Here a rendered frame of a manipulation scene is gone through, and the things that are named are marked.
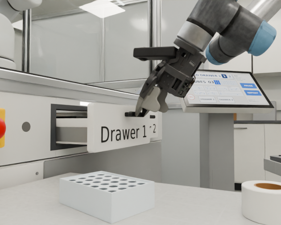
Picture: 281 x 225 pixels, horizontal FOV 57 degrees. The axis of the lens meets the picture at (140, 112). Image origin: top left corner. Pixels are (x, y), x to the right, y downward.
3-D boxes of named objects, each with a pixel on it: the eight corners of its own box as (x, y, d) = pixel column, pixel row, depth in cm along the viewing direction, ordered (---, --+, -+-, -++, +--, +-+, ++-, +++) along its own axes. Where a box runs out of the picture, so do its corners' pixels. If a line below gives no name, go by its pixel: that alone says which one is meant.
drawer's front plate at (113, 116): (150, 143, 82) (150, 108, 82) (93, 152, 56) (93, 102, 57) (145, 143, 83) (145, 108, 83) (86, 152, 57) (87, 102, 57)
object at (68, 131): (142, 138, 81) (142, 118, 82) (91, 145, 59) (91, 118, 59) (49, 135, 100) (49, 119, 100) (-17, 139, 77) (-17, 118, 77)
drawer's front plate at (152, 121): (158, 136, 115) (158, 112, 115) (124, 141, 89) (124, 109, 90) (154, 136, 116) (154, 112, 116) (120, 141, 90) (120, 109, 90)
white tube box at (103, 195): (154, 207, 38) (154, 181, 38) (111, 224, 32) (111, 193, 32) (101, 192, 47) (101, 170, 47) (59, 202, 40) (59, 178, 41)
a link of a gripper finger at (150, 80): (141, 97, 61) (162, 66, 61) (136, 94, 62) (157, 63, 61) (148, 101, 66) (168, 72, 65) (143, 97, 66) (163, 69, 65)
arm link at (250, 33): (257, 41, 69) (222, 18, 68) (285, 23, 58) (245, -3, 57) (243, 65, 68) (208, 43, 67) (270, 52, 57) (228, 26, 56)
